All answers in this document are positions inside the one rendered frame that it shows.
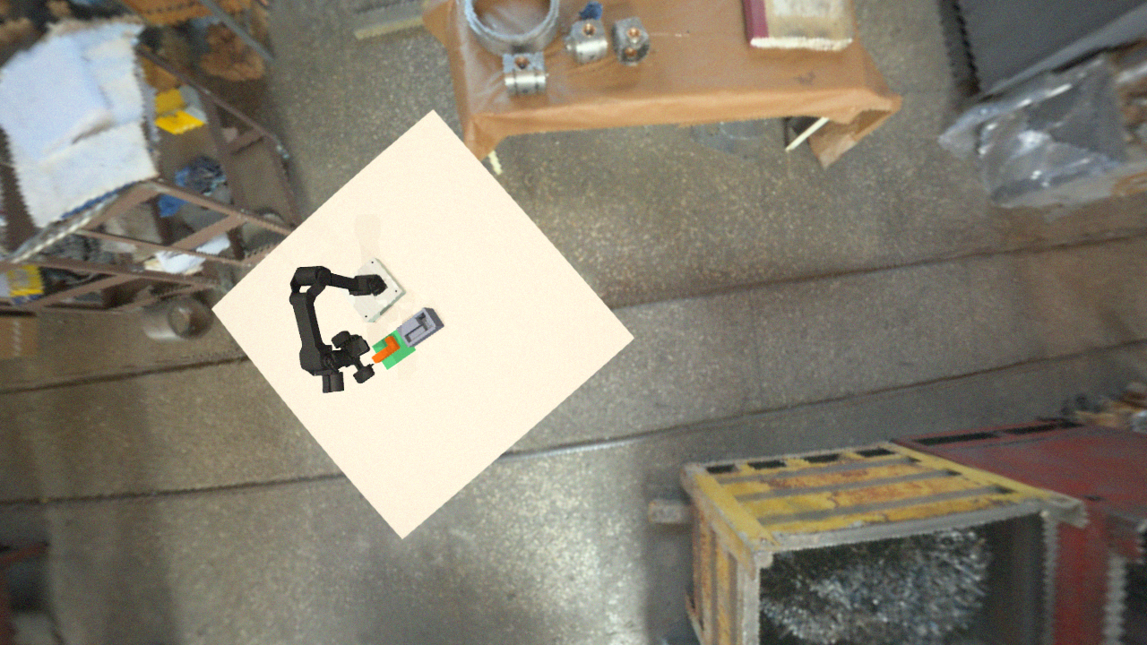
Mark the orange l-shaped part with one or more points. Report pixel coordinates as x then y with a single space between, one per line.
384 353

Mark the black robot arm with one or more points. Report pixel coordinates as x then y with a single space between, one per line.
315 357

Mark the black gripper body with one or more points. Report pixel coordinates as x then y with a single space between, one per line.
363 373

